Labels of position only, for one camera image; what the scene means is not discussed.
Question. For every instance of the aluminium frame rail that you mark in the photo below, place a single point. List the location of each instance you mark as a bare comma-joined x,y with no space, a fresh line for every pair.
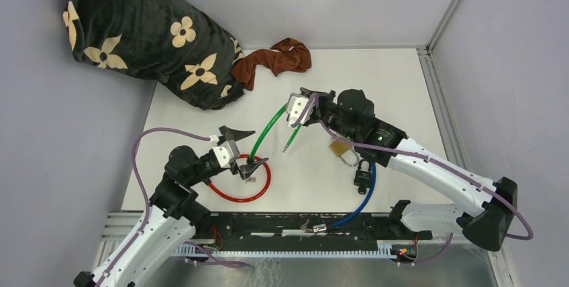
443,115

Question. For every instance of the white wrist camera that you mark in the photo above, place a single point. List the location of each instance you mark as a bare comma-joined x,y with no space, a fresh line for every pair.
226,152
299,109

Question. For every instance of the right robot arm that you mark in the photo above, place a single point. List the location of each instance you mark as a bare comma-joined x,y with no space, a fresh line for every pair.
481,209

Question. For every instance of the black padlock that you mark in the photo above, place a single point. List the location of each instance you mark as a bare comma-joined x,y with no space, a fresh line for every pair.
363,177

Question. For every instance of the brown towel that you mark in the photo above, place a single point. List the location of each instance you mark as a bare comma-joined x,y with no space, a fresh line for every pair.
287,55

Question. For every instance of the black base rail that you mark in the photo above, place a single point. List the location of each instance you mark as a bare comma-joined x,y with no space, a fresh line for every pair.
250,231

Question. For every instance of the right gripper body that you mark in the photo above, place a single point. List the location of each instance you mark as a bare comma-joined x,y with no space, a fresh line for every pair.
326,110

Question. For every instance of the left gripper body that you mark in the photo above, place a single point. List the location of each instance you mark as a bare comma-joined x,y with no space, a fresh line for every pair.
234,167

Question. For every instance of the green cable lock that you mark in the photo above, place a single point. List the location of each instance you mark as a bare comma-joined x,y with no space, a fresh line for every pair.
267,130

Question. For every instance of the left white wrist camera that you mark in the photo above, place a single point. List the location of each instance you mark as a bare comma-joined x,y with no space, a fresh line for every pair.
226,152

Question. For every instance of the brass padlock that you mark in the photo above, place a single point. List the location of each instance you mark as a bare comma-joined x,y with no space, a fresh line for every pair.
345,153

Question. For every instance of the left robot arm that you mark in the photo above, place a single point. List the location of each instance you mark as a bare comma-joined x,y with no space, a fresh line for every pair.
172,214

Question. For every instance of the red cable lock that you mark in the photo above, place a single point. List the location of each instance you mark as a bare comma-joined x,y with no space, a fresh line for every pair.
249,199

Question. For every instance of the black floral plush blanket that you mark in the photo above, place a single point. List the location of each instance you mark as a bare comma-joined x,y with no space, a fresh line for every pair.
168,41

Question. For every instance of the blue cable lock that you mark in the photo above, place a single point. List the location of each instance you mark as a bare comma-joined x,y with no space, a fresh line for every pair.
324,227

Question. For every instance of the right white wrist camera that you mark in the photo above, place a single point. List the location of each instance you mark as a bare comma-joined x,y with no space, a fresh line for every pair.
299,109

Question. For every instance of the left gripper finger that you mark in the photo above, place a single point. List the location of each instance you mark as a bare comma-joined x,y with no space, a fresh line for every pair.
229,134
246,170

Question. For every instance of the white cable duct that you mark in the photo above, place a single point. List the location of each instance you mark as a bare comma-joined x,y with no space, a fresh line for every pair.
381,252

